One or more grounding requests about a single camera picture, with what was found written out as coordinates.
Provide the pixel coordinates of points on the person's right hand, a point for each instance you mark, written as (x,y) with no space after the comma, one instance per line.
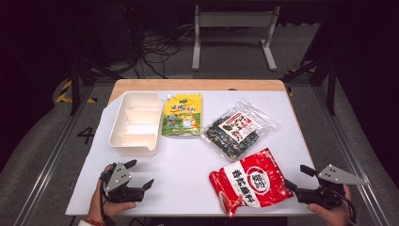
(335,216)

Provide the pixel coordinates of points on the clear bag of dried seaweed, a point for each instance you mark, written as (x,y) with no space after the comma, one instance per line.
(238,130)

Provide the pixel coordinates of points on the yellow black hazard tape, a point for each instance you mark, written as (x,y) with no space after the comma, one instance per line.
(64,94)

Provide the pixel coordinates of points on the yellow spout pouch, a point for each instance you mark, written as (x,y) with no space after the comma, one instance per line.
(182,114)

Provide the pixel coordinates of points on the white divided plastic container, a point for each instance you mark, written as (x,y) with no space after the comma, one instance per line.
(136,128)

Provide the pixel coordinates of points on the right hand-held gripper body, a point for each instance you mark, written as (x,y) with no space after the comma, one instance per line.
(335,176)

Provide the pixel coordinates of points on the white metal stand frame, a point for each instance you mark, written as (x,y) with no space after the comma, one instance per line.
(235,19)

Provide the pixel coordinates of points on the aluminium rail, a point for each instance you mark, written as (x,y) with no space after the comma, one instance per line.
(351,157)
(53,157)

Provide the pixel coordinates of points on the white table sheet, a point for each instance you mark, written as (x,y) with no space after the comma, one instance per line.
(182,175)

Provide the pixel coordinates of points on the black metal stand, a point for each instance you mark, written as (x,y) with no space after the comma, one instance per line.
(331,91)
(74,88)

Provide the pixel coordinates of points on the red and white seasoning packet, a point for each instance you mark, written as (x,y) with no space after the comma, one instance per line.
(251,183)

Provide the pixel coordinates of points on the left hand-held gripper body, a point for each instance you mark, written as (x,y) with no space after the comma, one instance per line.
(117,179)

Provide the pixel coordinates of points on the person's left hand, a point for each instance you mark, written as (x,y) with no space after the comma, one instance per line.
(105,209)

